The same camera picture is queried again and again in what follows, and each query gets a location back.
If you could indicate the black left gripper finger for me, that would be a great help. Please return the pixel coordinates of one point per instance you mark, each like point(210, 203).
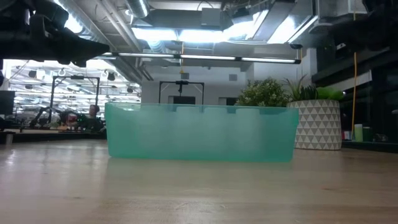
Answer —
point(84, 49)

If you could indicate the black background robot arm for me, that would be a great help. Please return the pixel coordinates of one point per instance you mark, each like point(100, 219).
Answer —
point(46, 113)

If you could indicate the translucent green plastic basket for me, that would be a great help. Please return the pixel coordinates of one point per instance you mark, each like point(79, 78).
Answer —
point(199, 137)

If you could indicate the person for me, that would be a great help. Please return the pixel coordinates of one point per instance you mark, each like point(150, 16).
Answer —
point(93, 112)

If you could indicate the black computer monitor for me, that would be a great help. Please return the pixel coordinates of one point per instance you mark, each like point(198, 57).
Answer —
point(7, 102)

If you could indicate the dark background table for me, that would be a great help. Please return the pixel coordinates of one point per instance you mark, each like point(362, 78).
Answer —
point(46, 137)

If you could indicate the dark green cup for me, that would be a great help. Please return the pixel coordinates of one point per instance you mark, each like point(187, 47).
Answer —
point(367, 133)

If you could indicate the light green cup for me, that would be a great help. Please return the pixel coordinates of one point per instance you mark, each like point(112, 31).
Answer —
point(358, 132)

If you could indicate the succulent in triangle-patterned pot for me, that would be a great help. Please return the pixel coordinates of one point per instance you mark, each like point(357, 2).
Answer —
point(317, 124)

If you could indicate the long ceiling light bar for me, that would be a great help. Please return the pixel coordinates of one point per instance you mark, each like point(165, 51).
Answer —
point(206, 57)

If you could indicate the small flowering bush plant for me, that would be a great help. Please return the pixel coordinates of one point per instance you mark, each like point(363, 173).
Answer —
point(262, 93)

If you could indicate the grey ceiling unit box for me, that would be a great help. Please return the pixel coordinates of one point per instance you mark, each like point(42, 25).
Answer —
point(211, 17)

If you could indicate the large black gantry frame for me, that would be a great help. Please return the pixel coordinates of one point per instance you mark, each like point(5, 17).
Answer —
point(76, 77)

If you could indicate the silver round air duct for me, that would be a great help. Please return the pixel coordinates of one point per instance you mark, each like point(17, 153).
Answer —
point(138, 7)

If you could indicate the small black gantry frame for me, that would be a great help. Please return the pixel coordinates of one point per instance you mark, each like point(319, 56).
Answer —
point(181, 82)

